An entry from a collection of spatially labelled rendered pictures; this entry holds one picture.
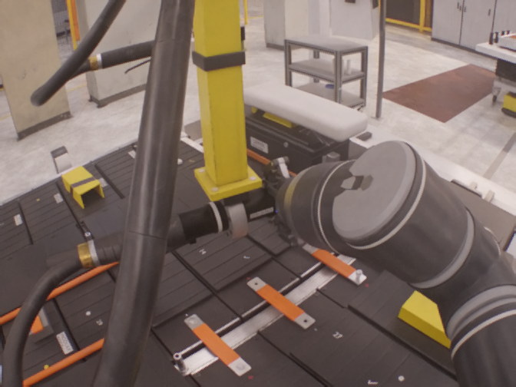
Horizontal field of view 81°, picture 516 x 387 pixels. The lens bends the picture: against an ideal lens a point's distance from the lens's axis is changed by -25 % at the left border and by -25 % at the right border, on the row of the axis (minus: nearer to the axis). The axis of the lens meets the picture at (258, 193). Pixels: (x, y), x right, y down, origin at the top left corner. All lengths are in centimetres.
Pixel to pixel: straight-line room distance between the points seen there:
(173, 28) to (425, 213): 25
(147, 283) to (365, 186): 20
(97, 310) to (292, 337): 36
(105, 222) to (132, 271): 68
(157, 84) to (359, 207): 19
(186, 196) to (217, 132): 42
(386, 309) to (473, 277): 31
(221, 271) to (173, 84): 53
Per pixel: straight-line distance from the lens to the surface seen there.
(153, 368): 62
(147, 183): 24
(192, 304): 69
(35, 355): 73
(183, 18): 30
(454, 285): 40
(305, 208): 43
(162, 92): 26
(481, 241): 41
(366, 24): 322
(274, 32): 676
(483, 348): 38
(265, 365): 62
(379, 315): 68
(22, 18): 469
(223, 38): 50
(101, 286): 77
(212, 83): 51
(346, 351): 63
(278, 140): 98
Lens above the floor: 153
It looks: 34 degrees down
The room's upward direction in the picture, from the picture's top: 3 degrees counter-clockwise
